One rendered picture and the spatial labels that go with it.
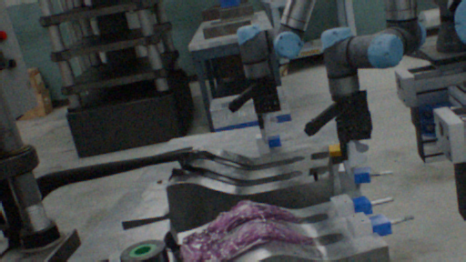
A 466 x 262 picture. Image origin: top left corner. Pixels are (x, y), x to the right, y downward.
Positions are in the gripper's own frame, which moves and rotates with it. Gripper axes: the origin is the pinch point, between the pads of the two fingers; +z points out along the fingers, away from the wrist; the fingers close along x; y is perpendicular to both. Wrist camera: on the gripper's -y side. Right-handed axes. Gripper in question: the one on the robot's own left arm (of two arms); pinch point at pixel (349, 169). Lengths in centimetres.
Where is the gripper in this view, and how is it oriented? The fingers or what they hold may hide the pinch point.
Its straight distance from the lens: 156.9
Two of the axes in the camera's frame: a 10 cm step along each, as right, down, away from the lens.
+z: 1.7, 9.3, 3.1
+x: 1.7, -3.4, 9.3
